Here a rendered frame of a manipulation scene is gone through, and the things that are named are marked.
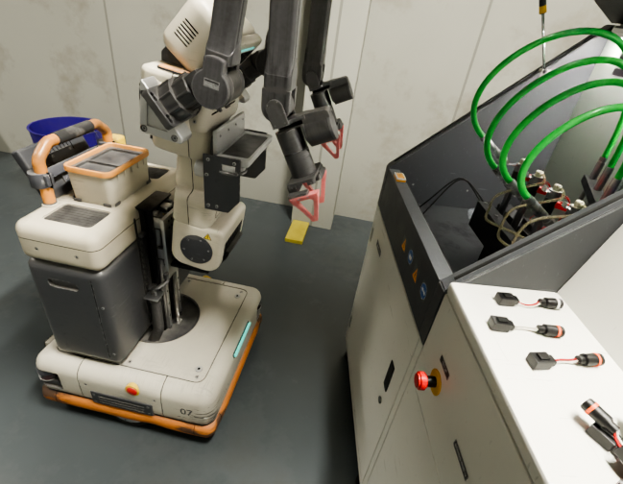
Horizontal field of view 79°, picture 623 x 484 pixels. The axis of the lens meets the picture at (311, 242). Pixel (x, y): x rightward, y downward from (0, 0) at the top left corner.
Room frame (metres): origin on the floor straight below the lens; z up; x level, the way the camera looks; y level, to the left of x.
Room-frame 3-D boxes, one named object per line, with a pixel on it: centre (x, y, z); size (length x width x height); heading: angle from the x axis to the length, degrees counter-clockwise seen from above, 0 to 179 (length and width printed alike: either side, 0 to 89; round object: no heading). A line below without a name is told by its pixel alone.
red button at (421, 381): (0.50, -0.27, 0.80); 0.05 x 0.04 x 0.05; 4
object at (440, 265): (0.95, -0.28, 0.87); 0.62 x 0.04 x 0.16; 4
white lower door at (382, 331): (0.95, -0.26, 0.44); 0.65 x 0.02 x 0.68; 4
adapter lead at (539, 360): (0.42, -0.42, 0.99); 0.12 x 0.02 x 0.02; 101
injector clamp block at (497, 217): (0.85, -0.52, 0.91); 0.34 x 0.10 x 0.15; 4
